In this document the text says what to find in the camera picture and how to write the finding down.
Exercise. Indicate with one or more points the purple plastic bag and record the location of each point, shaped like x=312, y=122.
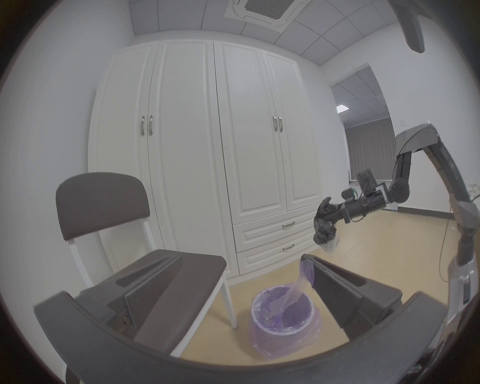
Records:
x=285, y=303

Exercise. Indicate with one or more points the white trash bin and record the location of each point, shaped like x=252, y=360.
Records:
x=277, y=331

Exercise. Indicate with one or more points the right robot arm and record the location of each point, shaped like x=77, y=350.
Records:
x=416, y=137

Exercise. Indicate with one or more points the grey seat white chair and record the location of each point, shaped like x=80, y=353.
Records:
x=101, y=206

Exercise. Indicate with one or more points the clear printed wrapper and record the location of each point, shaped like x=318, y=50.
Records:
x=330, y=246

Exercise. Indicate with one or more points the ceiling light panel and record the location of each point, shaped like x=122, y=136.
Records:
x=342, y=108

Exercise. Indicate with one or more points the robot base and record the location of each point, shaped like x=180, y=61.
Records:
x=463, y=292

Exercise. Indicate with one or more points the ceiling air conditioner vent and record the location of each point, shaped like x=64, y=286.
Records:
x=268, y=11

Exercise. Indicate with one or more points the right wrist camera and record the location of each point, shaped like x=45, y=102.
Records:
x=347, y=193

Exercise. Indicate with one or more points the white wardrobe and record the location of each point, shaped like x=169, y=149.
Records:
x=187, y=150

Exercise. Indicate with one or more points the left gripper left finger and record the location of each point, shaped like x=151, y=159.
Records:
x=150, y=288

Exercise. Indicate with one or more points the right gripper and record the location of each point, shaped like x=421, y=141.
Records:
x=363, y=208

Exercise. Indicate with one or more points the black plastic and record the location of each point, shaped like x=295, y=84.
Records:
x=324, y=225

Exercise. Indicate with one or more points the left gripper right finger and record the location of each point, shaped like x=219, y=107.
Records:
x=337, y=292

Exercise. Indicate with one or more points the grey curtain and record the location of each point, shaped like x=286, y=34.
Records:
x=369, y=150

